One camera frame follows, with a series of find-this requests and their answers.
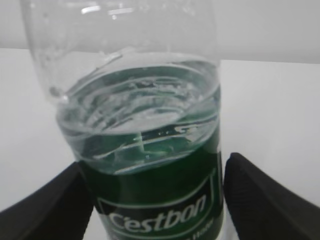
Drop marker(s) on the clear green-label water bottle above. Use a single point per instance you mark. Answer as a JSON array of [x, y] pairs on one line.
[[136, 88]]

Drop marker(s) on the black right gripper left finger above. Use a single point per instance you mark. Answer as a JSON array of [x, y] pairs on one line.
[[60, 210]]

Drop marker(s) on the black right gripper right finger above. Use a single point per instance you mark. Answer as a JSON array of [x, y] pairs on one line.
[[263, 209]]

